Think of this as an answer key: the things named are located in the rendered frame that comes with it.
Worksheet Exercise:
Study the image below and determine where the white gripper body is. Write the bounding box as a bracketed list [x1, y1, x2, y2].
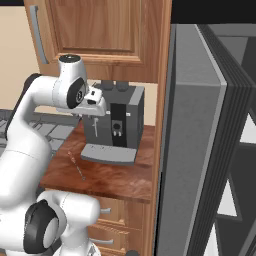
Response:
[71, 97, 109, 118]

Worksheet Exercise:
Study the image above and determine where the kebab skewer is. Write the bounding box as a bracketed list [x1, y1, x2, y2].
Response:
[67, 151, 86, 181]

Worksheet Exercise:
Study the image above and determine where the wooden cupboard door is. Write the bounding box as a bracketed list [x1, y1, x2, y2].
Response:
[23, 0, 173, 84]

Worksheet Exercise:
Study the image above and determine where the grey freezer door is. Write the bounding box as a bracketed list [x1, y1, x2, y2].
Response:
[155, 23, 255, 256]

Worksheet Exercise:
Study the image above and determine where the grey coffee machine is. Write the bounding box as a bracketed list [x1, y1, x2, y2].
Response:
[79, 79, 146, 167]

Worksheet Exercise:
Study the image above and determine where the grey hob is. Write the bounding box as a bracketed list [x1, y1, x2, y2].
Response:
[0, 108, 83, 158]

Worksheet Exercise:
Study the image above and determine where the wooden cupboard side panel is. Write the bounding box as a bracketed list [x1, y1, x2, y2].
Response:
[150, 0, 173, 256]

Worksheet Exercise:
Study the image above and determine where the wooden drawer front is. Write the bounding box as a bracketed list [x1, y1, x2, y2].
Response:
[95, 195, 148, 228]
[87, 222, 135, 252]

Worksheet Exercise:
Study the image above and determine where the grey fridge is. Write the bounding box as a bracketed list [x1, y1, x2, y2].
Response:
[207, 23, 256, 256]

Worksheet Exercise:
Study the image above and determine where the grey cupboard door handle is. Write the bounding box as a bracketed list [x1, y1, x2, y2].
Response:
[28, 4, 50, 65]

